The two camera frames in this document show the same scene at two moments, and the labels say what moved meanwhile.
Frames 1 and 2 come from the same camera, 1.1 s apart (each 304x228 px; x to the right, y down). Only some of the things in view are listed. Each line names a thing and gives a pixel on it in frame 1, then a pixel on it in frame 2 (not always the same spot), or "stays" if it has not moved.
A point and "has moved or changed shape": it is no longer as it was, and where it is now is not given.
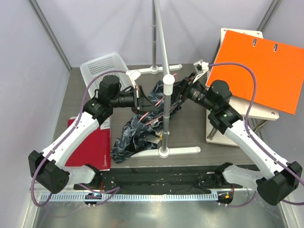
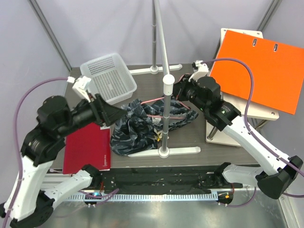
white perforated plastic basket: (110, 62) stays
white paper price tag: (152, 138) to (156, 120)
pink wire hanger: (157, 104) to (161, 116)
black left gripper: (142, 102) to (112, 113)
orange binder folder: (278, 69) stays
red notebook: (94, 149) stays
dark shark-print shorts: (146, 130) has moved or changed shape
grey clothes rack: (167, 83) stays
